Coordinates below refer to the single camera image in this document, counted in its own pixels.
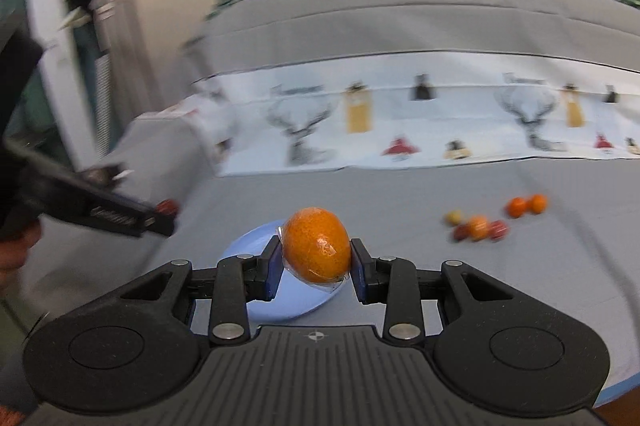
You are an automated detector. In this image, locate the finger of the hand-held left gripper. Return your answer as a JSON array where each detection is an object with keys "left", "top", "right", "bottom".
[
  {"left": 82, "top": 186, "right": 178, "bottom": 238},
  {"left": 84, "top": 163, "right": 134, "bottom": 187}
]

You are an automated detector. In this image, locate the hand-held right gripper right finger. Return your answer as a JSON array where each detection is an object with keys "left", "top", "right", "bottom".
[{"left": 350, "top": 238, "right": 516, "bottom": 343}]

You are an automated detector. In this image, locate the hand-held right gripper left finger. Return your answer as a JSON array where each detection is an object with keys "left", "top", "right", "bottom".
[{"left": 120, "top": 236, "right": 284, "bottom": 346}]

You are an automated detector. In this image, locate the light blue plate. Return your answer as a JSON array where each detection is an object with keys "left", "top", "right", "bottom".
[{"left": 220, "top": 219, "right": 346, "bottom": 323}]

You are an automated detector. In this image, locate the plastic-wrapped speckled orange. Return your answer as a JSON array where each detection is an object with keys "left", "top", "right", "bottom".
[{"left": 278, "top": 207, "right": 351, "bottom": 293}]

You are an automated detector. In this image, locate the person's left hand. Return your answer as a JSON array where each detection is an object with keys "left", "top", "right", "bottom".
[{"left": 0, "top": 223, "right": 43, "bottom": 297}]

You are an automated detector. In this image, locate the white vent grille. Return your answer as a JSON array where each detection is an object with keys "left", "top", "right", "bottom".
[{"left": 92, "top": 56, "right": 114, "bottom": 157}]

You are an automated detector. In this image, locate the grey curtain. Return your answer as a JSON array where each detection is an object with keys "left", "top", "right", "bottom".
[{"left": 95, "top": 0, "right": 171, "bottom": 157}]

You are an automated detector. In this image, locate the small orange-yellow fruit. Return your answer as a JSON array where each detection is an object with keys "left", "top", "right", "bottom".
[{"left": 467, "top": 215, "right": 491, "bottom": 241}]

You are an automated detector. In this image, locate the white door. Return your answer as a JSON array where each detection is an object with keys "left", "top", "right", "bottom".
[{"left": 22, "top": 0, "right": 101, "bottom": 172}]

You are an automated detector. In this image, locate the white deer-print cloth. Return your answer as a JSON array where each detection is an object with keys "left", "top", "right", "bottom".
[{"left": 192, "top": 51, "right": 640, "bottom": 178}]

